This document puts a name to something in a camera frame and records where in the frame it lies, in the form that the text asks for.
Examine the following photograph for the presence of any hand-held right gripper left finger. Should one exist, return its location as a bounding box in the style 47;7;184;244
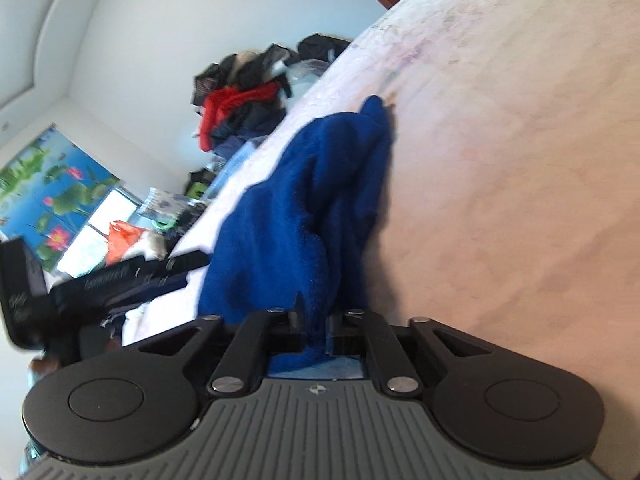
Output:
120;292;307;397

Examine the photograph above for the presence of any pink fleece blanket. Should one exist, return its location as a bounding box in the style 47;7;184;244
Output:
122;0;640;391

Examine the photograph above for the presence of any pile of dark clothes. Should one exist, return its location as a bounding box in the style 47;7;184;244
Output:
187;34;353;161

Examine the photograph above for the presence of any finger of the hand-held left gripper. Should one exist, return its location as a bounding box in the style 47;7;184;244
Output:
145;251;211;295

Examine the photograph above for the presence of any orange plastic bag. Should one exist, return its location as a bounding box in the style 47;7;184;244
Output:
105;220;148;265

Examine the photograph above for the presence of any red garment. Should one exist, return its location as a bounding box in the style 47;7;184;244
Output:
199;84;279;152

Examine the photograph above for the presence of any lotus flower window blind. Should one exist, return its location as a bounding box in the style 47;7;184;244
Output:
0;127;122;273

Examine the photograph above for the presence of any window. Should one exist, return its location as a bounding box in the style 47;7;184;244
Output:
57;187;146;278

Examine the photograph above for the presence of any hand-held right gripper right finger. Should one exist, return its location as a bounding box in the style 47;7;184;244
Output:
325;309;501;397

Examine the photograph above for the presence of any blue knit garment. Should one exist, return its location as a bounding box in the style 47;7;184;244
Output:
197;95;393;378

